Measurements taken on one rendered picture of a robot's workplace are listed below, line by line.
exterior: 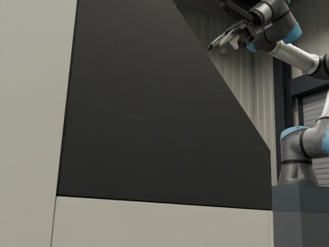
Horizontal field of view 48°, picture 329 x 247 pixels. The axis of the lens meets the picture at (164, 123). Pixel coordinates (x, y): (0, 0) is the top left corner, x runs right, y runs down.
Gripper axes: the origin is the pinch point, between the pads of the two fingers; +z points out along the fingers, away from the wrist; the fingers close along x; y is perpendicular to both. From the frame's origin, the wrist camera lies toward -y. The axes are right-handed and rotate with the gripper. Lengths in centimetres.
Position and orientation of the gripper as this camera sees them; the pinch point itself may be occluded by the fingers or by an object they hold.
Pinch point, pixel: (214, 44)
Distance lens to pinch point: 131.5
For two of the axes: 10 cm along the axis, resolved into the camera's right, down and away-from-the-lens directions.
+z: -7.2, 6.3, -2.9
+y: 5.8, 7.8, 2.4
